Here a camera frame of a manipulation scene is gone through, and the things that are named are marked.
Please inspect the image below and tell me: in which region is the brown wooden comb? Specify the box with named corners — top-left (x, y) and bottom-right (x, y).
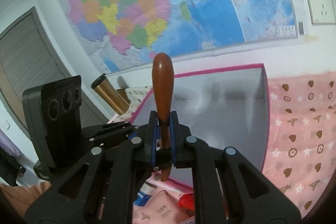
top-left (152, 52), bottom-right (175, 183)

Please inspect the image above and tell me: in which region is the blue white medicine box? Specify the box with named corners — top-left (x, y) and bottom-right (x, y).
top-left (134, 182), bottom-right (157, 207)

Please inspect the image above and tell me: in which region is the large pink cream tube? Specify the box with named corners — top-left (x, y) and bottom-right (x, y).
top-left (132, 188), bottom-right (195, 223)

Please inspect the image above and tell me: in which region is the orange sleeve forearm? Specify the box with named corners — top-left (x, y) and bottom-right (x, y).
top-left (1, 181), bottom-right (52, 218)

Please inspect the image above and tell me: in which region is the cream patterned cloth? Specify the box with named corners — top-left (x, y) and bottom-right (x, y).
top-left (125, 86), bottom-right (152, 115)

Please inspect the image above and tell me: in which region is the pink cardboard box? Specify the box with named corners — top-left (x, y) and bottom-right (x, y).
top-left (107, 63), bottom-right (271, 193)

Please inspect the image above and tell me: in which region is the gold travel mug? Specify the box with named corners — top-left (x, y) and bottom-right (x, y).
top-left (91, 74), bottom-right (129, 115)

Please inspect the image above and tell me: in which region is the grey door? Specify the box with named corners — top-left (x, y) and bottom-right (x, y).
top-left (0, 6), bottom-right (108, 130)

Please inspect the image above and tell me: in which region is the pink patterned tablecloth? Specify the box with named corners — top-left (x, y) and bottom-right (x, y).
top-left (261, 72), bottom-right (335, 216)

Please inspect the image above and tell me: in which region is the colourful wall map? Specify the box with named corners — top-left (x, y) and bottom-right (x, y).
top-left (59, 0), bottom-right (298, 74)

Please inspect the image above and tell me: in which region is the white wall socket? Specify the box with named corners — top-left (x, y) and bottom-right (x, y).
top-left (307, 0), bottom-right (335, 25)

